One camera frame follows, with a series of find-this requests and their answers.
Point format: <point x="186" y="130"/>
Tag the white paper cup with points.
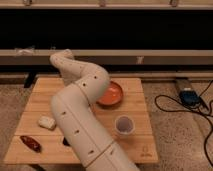
<point x="124" y="126"/>

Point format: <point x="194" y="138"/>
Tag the blue power adapter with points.
<point x="189" y="98"/>

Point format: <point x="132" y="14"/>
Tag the orange bowl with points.
<point x="112" y="96"/>

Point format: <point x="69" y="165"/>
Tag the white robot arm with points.
<point x="91" y="142"/>

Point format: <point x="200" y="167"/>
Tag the black phone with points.
<point x="65" y="142"/>

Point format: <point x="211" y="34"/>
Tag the wooden table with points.
<point x="140" y="146"/>

